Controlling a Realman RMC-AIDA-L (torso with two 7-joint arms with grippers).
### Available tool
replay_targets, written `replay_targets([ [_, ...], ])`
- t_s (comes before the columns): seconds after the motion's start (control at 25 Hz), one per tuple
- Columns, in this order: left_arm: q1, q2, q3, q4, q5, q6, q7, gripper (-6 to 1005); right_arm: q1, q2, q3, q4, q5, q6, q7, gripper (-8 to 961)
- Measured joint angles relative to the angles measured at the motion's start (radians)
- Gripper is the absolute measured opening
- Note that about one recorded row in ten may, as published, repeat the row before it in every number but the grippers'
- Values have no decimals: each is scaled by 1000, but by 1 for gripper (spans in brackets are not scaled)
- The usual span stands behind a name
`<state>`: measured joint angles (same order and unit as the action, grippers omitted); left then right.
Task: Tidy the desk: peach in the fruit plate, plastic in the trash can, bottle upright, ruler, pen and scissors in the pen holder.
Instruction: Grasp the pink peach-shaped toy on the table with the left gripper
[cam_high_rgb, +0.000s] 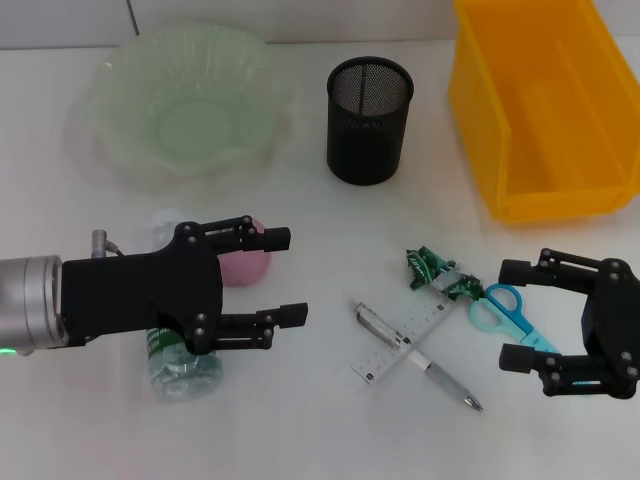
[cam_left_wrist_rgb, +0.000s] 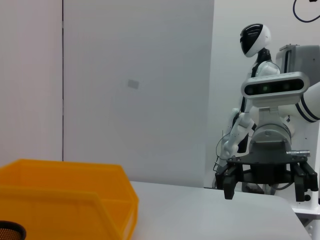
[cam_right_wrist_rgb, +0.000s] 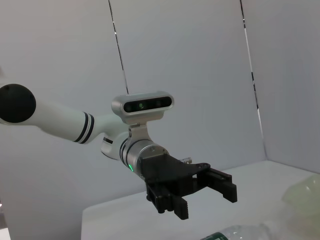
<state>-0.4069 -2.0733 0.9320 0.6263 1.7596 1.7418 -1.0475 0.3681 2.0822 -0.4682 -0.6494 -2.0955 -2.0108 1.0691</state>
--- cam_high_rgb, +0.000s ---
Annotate left gripper connector cable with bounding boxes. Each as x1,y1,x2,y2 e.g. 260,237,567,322
91,228,127,260

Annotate clear plastic ruler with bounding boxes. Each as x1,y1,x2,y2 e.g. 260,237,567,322
351,292,459,386

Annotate silver clear ballpoint pen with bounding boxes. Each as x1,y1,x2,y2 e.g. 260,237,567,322
349,298,485,414

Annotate translucent green plastic fruit plate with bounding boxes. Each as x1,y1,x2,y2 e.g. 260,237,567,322
63,21,297,187

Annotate green plastic wrapper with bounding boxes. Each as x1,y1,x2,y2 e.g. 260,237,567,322
404,245,485,301

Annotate yellow plastic bin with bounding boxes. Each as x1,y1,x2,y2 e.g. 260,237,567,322
447,0,640,225

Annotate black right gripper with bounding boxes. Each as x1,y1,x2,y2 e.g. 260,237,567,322
499,247,640,400

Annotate light blue scissors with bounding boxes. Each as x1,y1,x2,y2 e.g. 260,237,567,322
468,282,561,354

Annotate clear green-label water bottle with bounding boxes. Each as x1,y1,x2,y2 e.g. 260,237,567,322
144,208,225,403

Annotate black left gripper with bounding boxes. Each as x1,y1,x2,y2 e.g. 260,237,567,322
59,215,309,357

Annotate black mesh pen holder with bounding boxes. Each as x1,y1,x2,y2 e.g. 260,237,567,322
326,55,416,187

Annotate pink peach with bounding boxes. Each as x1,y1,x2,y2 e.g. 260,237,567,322
218,218,274,289

